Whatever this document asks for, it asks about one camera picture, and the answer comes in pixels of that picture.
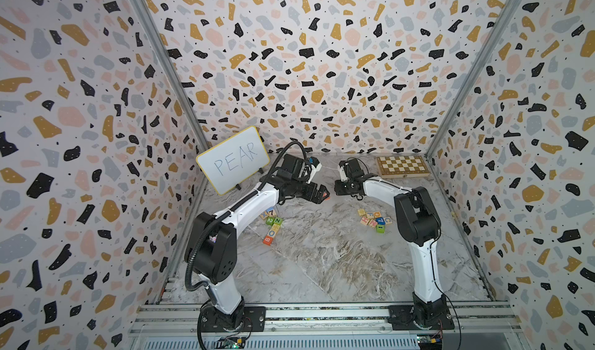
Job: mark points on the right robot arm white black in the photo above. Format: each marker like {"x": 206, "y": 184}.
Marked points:
{"x": 418, "y": 224}

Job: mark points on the wooden chessboard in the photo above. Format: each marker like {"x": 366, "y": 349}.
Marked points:
{"x": 391, "y": 167}

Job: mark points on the red block left pile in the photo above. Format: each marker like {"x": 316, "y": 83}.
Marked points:
{"x": 268, "y": 240}

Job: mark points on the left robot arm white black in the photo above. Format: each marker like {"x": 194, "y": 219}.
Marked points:
{"x": 211, "y": 251}

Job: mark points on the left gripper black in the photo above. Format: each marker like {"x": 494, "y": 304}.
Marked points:
{"x": 320, "y": 197}

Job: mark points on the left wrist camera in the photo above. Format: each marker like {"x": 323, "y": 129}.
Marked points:
{"x": 312, "y": 167}

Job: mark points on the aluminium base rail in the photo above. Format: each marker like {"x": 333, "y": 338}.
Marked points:
{"x": 468, "y": 325}

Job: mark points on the whiteboard with PEAR text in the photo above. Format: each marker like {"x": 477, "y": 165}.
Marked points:
{"x": 234, "y": 160}

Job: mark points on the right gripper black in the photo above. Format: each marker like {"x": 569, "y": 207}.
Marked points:
{"x": 337, "y": 189}

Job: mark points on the green N block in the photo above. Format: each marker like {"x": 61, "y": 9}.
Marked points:
{"x": 271, "y": 221}

